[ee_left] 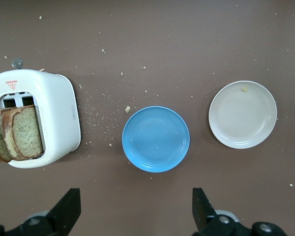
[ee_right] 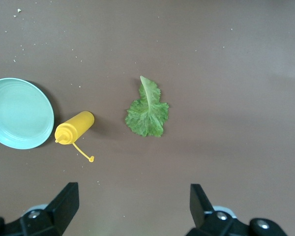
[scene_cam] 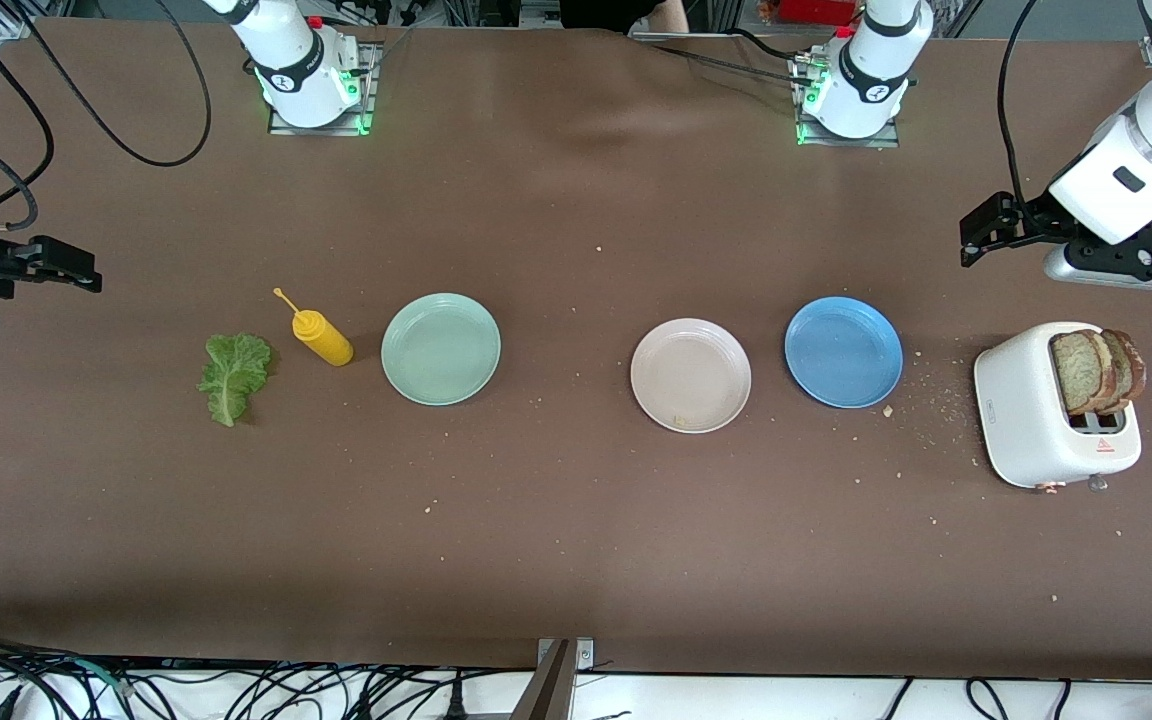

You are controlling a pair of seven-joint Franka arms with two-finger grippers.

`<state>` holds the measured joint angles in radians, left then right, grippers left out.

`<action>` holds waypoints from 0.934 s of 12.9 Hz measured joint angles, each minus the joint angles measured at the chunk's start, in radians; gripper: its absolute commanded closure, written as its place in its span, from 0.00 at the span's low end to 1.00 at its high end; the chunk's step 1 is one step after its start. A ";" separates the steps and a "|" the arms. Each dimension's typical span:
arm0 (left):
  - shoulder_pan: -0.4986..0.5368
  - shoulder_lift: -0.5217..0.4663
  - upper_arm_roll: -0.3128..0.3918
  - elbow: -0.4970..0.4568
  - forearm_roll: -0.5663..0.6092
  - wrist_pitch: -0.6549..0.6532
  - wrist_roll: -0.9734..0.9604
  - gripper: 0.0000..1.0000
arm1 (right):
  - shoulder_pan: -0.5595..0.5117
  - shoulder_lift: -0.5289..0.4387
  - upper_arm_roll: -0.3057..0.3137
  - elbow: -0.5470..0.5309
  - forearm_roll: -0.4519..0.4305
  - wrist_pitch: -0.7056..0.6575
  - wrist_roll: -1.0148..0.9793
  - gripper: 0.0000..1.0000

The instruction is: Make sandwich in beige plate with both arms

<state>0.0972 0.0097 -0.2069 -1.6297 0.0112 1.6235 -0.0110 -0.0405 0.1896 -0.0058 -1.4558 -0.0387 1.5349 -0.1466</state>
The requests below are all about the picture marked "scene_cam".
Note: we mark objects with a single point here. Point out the yellow mustard squeeze bottle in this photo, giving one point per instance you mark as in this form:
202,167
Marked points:
324,340

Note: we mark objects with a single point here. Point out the beige plate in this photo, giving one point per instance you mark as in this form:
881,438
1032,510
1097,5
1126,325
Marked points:
691,375

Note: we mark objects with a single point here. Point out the blue plate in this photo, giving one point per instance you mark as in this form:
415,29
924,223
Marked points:
843,352

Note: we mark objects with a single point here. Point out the green lettuce leaf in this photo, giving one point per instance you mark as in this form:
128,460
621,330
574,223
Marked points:
234,375

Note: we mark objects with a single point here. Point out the red box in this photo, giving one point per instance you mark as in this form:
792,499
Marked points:
816,10

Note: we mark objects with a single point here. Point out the white two-slot toaster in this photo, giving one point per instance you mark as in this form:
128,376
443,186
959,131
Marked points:
1021,410

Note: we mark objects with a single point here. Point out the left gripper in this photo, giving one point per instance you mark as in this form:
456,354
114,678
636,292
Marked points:
1034,215

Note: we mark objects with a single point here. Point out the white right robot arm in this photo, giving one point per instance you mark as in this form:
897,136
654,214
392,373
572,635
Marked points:
301,70

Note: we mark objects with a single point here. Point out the grey metal mount bracket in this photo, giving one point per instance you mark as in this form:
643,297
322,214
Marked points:
551,690

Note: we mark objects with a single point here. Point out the brown bread slice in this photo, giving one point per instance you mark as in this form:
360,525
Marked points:
1132,365
1076,370

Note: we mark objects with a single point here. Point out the pale green plate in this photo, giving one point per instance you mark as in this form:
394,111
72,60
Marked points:
441,350

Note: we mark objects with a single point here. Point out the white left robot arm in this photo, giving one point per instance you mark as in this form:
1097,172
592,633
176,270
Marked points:
871,80

